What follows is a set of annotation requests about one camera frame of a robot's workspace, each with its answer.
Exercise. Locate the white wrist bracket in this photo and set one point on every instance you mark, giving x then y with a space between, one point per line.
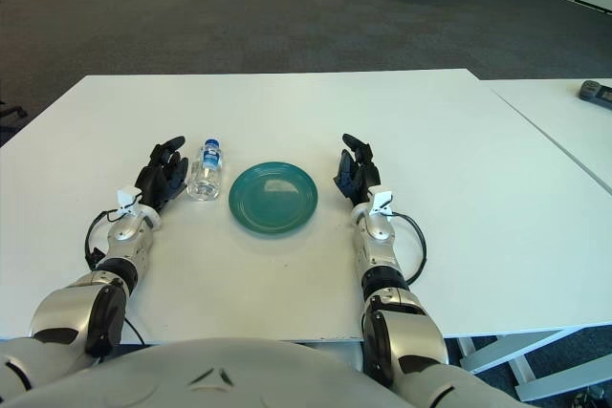
382 200
128 198

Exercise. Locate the dark handheld device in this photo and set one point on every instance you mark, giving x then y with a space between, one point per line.
597 92

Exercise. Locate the white table frame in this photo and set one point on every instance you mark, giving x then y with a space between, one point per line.
526 374

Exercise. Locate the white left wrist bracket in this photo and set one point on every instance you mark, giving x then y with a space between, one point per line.
128 198

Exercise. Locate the clear water bottle blue cap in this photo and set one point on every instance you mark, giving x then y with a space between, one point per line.
205 178

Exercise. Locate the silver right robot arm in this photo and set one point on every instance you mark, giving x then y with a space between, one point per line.
378 233

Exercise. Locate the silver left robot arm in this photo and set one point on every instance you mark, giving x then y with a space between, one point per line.
122 233

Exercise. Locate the grey robot torso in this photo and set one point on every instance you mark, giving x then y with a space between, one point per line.
215 379

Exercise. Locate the teal round plate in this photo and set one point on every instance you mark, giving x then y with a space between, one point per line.
272 209

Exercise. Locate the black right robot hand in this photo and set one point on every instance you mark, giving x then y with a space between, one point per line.
361 178

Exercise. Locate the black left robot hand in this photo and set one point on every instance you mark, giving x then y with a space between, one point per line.
155 183

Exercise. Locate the black office chair base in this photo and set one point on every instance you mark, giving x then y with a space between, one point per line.
14 113

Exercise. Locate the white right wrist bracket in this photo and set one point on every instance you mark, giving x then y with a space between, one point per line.
382 200

